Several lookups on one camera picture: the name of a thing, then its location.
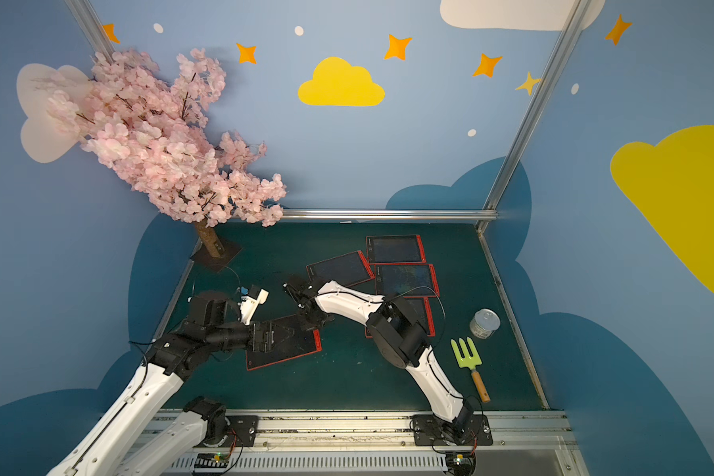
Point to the green garden fork wooden handle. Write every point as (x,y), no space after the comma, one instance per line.
(467,357)

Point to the colourful scribble red writing tablet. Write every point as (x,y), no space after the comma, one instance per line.
(408,280)

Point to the pink cherry blossom tree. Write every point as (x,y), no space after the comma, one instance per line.
(151,134)

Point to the red stylus pair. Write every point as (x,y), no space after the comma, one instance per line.
(420,248)

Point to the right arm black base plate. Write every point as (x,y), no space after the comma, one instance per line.
(428,430)

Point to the aluminium front rail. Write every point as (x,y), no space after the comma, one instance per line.
(318,443)

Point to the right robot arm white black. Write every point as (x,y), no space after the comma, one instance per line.
(399,337)

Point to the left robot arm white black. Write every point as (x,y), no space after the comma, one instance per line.
(106,450)

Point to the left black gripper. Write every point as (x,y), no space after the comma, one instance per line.
(261,337)

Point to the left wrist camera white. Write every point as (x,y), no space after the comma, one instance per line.
(250,300)

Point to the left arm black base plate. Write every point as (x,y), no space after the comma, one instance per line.
(239,430)

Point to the aluminium back frame bar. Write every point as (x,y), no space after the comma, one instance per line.
(312,215)

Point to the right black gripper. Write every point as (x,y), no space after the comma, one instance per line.
(300,292)

